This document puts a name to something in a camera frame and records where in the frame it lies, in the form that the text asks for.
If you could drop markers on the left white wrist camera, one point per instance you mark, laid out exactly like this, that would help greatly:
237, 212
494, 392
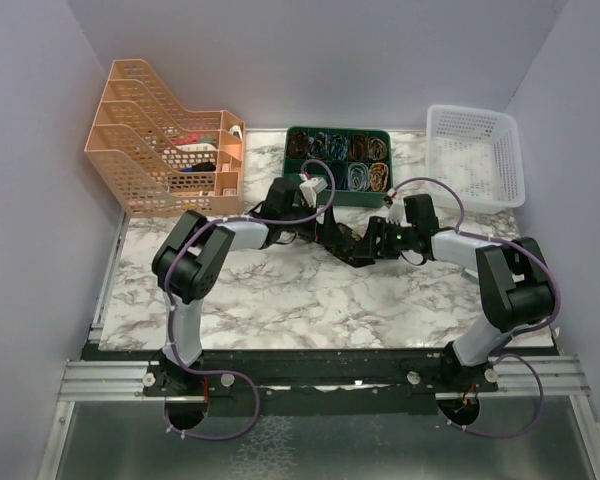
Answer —
311, 187

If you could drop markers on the orange plastic file organizer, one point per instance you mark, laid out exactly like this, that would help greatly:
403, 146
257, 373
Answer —
159, 158

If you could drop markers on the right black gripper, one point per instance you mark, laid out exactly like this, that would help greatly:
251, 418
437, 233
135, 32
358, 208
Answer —
381, 249

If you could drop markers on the white plastic basket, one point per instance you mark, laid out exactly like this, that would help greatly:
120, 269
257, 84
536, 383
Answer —
477, 154

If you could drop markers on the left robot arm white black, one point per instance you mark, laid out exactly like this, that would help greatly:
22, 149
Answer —
189, 261

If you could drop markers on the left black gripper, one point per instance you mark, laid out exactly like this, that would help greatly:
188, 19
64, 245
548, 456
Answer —
309, 234

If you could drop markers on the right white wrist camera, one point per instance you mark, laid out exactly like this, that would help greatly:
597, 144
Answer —
393, 203

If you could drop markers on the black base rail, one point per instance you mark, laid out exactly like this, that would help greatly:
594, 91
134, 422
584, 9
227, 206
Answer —
315, 382

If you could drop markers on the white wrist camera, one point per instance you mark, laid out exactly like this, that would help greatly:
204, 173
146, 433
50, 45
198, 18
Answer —
311, 187
393, 203

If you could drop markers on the black floral necktie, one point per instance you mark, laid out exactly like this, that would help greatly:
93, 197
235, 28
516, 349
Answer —
344, 244

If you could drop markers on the small white red box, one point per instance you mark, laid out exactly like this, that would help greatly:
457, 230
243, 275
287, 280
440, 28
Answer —
470, 275

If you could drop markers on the green compartment tray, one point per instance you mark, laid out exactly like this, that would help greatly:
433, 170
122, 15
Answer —
360, 161

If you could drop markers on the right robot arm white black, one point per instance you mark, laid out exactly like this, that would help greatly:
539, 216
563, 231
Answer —
514, 287

